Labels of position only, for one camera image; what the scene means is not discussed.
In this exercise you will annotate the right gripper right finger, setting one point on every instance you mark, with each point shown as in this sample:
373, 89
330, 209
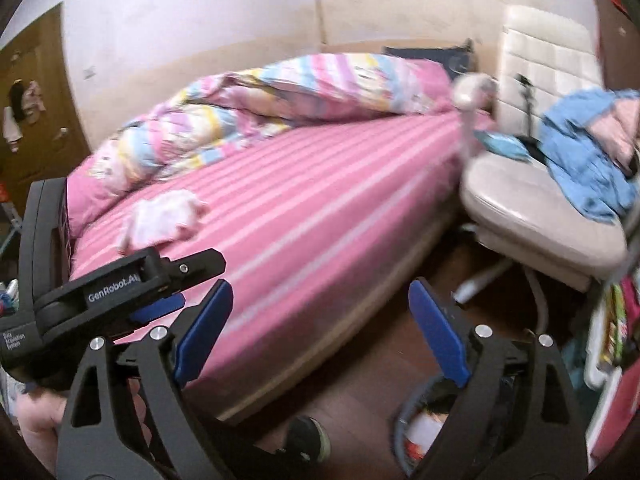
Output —
514, 416

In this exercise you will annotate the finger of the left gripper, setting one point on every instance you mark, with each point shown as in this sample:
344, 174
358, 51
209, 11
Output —
158, 309
196, 268

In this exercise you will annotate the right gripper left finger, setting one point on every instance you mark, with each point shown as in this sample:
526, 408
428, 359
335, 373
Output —
101, 437

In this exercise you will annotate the white pink-edged gauze cloth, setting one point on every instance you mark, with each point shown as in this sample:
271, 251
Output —
170, 217

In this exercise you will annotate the blue round trash bin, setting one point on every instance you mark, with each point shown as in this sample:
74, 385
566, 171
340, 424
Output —
419, 420

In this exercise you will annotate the person's left hand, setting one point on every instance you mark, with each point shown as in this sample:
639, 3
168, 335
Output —
39, 414

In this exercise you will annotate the pink pillow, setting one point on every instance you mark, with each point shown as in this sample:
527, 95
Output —
94, 187

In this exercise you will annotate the pink striped bed mattress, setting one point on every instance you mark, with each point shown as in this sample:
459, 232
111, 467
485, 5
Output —
319, 227

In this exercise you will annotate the colourful striped duvet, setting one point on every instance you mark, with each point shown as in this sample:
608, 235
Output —
216, 116

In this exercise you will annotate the brown wooden door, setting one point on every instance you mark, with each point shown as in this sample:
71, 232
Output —
41, 135

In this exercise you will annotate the black shoe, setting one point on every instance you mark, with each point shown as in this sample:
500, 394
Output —
307, 441

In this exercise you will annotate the white leather office chair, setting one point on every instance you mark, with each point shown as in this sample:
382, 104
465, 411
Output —
517, 209

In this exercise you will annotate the blue clothing on chair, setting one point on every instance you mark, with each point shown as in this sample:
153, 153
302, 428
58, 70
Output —
587, 152

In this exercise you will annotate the dark blue cushion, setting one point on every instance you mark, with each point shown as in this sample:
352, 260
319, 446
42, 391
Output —
457, 61

